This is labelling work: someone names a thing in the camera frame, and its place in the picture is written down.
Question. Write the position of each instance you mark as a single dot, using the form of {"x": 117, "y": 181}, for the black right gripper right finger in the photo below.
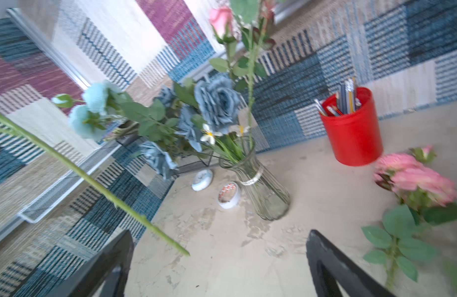
{"x": 330, "y": 269}

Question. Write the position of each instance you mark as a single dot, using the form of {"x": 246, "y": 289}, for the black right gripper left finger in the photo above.
{"x": 108, "y": 271}

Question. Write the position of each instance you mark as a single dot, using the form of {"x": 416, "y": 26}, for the large peach pink rose stem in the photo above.
{"x": 13, "y": 129}

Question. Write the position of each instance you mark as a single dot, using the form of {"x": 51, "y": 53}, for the pink carnation stem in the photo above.
{"x": 425, "y": 199}

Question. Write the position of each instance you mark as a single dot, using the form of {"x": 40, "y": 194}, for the small pink rosebud stem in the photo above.
{"x": 243, "y": 28}

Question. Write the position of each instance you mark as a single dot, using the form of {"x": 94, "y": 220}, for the ribbed glass vase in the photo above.
{"x": 271, "y": 201}

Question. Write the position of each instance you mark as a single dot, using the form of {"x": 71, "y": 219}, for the red pen holder cup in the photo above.
{"x": 355, "y": 138}

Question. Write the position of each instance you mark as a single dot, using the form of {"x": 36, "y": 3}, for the white and blue alarm clock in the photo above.
{"x": 202, "y": 180}

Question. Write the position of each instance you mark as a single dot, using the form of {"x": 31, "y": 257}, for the white daisy sprig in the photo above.
{"x": 227, "y": 146}

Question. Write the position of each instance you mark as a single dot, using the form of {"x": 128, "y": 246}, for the pens in red cup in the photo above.
{"x": 347, "y": 101}

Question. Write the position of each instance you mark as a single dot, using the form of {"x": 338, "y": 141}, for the light blue flower stem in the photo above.
{"x": 105, "y": 112}

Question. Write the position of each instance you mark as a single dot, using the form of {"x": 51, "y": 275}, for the dusty blue rose bunch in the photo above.
{"x": 213, "y": 102}

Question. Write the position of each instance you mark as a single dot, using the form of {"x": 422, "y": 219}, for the black wire rack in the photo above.
{"x": 129, "y": 156}

